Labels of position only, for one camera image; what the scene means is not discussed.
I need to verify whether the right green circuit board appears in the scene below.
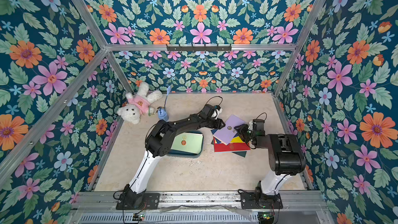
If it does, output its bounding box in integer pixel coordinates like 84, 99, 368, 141
257, 212, 275, 224

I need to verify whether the metal hook rail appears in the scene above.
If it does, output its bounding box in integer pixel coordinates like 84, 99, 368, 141
166, 44, 232, 52

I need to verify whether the yellow envelope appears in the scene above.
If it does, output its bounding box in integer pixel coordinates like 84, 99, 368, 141
212, 136, 244, 145

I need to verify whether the dark green envelope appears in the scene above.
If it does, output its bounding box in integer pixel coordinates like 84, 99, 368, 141
233, 151, 247, 158

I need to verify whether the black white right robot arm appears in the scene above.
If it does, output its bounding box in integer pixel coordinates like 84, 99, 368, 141
234, 119, 306, 209

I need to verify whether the dark blue envelope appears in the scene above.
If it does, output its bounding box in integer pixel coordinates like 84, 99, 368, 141
210, 128, 222, 145

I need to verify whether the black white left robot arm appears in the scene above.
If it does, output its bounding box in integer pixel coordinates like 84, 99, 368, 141
120, 104, 226, 205

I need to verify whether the dark teal storage box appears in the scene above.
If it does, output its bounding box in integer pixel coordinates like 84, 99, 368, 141
164, 129, 205, 158

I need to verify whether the left green circuit board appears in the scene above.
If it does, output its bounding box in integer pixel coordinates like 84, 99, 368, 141
132, 213, 145, 223

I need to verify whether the red envelope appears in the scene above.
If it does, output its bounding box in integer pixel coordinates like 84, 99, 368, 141
214, 140, 250, 152

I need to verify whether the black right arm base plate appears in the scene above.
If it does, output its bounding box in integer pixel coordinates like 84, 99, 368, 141
237, 189, 283, 210

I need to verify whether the lavender envelope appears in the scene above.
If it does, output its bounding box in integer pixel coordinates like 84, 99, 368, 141
214, 115, 246, 145

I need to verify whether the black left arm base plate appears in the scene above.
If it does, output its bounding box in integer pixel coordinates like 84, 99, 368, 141
116, 192, 160, 211

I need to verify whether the green circuit board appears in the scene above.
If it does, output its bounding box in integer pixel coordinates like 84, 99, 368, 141
132, 213, 145, 223
257, 212, 275, 224

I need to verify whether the white teddy bear pink shirt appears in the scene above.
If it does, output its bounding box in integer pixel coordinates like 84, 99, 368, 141
117, 82, 163, 124

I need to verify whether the light green envelope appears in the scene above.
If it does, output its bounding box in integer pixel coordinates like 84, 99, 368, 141
170, 131, 204, 155

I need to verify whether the aluminium front rail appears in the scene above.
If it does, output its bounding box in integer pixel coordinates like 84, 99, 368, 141
66, 190, 334, 224

